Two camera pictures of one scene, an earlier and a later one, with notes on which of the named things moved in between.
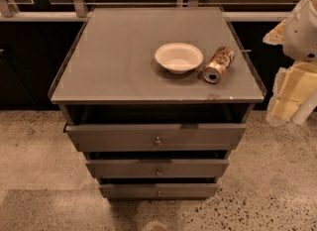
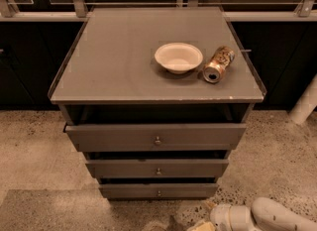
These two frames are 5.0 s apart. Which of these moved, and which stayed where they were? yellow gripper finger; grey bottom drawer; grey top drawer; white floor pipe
Moved: yellow gripper finger
Stayed: white floor pipe; grey bottom drawer; grey top drawer
